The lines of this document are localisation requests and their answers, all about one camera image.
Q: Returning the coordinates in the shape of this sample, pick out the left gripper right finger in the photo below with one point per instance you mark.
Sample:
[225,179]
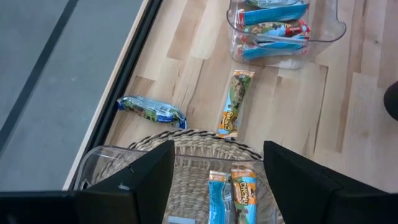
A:
[298,189]

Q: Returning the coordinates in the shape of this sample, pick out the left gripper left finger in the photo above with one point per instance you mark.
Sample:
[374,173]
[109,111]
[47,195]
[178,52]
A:
[140,193]

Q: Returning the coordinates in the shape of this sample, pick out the orange Chewy granola bar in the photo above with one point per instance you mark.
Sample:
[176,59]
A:
[234,102]
[245,196]

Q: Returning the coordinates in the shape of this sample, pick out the blue orange-tipped granola bar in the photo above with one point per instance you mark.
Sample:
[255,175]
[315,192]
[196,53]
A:
[217,199]

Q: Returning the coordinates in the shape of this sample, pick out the green blue granola bar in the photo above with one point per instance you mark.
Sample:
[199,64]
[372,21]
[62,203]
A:
[152,112]

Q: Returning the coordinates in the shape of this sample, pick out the blue red-tipped granola bar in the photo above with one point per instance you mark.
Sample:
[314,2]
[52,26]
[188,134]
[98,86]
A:
[267,51]
[273,15]
[270,3]
[280,29]

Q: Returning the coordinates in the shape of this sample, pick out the clear plastic bin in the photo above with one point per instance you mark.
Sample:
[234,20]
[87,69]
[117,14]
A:
[326,28]
[102,161]

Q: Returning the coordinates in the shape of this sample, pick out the round woven wicker placemat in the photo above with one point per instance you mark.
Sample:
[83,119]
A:
[192,143]

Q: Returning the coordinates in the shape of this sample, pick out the black plastic plant pot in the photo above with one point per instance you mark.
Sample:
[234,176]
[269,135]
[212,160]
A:
[392,101]

